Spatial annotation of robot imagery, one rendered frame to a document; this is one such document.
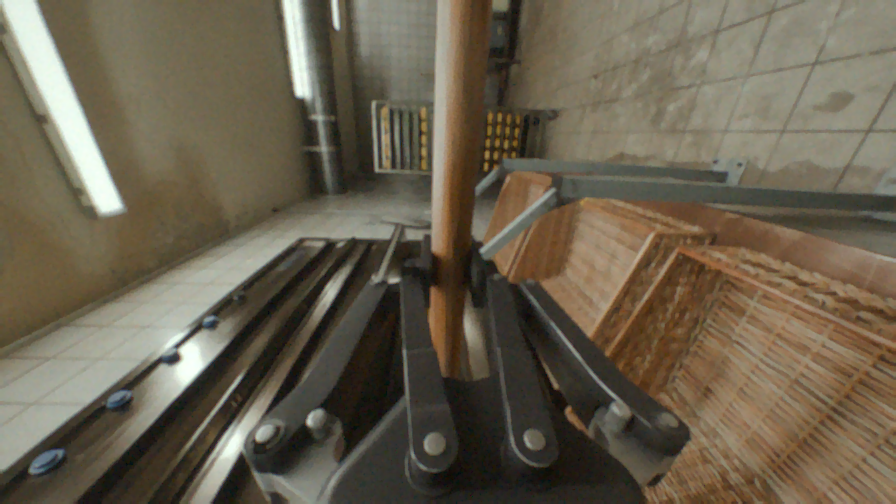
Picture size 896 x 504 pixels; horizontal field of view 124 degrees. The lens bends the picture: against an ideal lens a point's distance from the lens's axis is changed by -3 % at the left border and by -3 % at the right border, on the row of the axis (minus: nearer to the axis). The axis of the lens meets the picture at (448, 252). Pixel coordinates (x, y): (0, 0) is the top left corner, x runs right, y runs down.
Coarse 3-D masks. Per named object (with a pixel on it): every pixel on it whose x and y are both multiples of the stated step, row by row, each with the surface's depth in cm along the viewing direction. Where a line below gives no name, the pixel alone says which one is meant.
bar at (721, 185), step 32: (512, 160) 95; (544, 160) 96; (736, 160) 98; (480, 192) 100; (576, 192) 52; (608, 192) 52; (640, 192) 53; (672, 192) 53; (704, 192) 53; (736, 192) 54; (768, 192) 54; (800, 192) 55; (832, 192) 55; (864, 192) 59; (512, 224) 56
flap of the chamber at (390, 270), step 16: (400, 224) 164; (400, 240) 149; (384, 272) 105; (384, 336) 92; (384, 352) 89; (368, 384) 71; (368, 400) 69; (352, 416) 59; (368, 416) 67; (352, 432) 58; (368, 432) 66; (352, 448) 56
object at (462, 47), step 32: (448, 0) 13; (480, 0) 13; (448, 32) 13; (480, 32) 13; (448, 64) 14; (480, 64) 14; (448, 96) 14; (480, 96) 15; (448, 128) 15; (480, 128) 16; (448, 160) 16; (448, 192) 16; (448, 224) 17; (448, 256) 18; (448, 288) 19; (448, 320) 20; (448, 352) 22
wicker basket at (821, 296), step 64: (704, 256) 44; (768, 256) 45; (640, 320) 55; (704, 320) 56; (768, 320) 45; (832, 320) 28; (640, 384) 63; (704, 384) 56; (768, 384) 45; (832, 384) 37; (704, 448) 52; (768, 448) 44; (832, 448) 37
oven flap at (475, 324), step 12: (468, 288) 125; (468, 300) 116; (468, 312) 109; (480, 312) 107; (468, 324) 102; (480, 324) 100; (468, 336) 97; (480, 336) 95; (468, 348) 92; (480, 348) 90; (480, 360) 85; (480, 372) 81
